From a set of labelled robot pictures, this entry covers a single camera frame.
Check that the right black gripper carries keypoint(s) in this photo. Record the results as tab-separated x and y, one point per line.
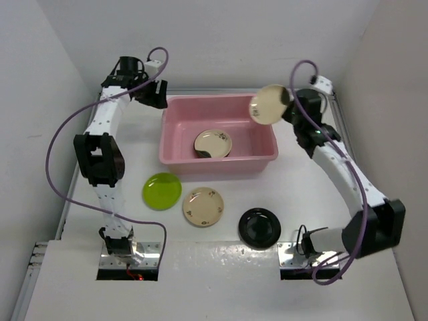
287	116

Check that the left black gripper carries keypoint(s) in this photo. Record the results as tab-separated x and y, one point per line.
157	99

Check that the cream plate black brushstroke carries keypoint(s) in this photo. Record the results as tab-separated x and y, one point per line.
269	104

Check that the blue patterned plate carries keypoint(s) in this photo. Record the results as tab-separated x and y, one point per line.
212	153

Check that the lime green plate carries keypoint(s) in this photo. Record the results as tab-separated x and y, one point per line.
161	191

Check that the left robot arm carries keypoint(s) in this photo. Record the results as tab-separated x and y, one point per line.
99	157

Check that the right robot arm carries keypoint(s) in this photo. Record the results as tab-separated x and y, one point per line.
376	220

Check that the pink plastic bin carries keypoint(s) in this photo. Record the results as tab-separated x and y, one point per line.
254	145

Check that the black plate front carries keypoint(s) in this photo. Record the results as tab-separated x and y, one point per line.
259	228

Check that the cream floral plate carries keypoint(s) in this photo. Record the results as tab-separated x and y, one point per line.
203	207

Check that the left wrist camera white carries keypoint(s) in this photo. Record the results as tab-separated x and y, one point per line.
152	67

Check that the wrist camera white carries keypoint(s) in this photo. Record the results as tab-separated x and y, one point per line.
152	67
322	85

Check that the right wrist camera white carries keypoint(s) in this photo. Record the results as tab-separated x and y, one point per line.
322	85

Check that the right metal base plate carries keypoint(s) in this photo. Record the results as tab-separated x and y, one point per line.
290	259

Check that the metal base plate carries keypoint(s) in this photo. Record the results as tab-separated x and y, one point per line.
146	256
290	259

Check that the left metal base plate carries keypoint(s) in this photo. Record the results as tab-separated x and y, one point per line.
146	256

